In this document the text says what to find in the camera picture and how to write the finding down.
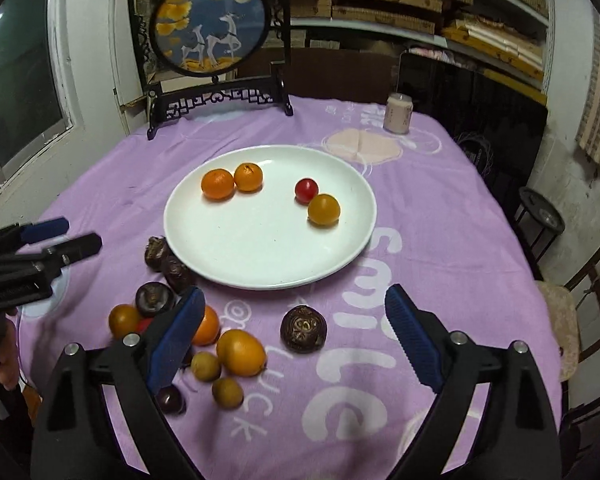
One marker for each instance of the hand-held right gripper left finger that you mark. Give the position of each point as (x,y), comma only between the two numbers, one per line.
(177,332)

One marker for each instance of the purple printed tablecloth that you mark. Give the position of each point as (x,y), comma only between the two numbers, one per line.
(430,260)

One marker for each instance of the yellow-brown longan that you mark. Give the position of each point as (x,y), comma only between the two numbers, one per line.
(205,366)
(227,392)

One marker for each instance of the red cherry tomato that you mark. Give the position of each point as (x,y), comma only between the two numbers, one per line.
(306,189)
(144,325)

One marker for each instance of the dark mushroom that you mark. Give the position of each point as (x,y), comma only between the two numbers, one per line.
(304,329)
(152,298)

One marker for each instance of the window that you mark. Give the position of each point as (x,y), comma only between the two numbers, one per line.
(20,75)

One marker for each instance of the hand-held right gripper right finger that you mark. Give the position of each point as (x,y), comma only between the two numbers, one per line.
(412,340)

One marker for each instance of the white wall shelf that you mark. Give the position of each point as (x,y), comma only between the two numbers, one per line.
(480,45)

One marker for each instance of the oval orange kumquat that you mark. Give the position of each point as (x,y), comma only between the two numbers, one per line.
(241,352)

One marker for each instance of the mandarin orange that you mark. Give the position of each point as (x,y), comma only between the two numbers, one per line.
(248,176)
(218,184)
(209,327)

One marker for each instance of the round deer picture table screen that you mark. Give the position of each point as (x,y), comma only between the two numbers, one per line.
(210,25)

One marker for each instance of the stack of flat cardboard boxes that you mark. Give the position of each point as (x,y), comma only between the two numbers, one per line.
(395,0)

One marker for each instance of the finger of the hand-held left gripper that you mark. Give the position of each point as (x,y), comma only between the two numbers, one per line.
(77,249)
(45,230)

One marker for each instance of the dark round fruit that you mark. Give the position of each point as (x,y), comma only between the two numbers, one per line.
(172,402)

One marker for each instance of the wooden chair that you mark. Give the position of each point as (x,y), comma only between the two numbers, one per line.
(597,285)

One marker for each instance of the orange cherry tomato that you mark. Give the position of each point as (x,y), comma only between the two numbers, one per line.
(324,210)
(122,321)

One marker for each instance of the black round stool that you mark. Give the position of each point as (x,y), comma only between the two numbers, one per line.
(541,212)

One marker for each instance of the small beige jar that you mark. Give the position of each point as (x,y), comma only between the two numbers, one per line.
(398,114)

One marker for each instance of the white round plate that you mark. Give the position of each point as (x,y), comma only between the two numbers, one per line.
(260,245)

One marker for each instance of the person's left hand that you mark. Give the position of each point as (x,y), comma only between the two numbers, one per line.
(7,360)

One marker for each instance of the beige chair cushion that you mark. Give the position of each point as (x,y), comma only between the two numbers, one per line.
(559,320)

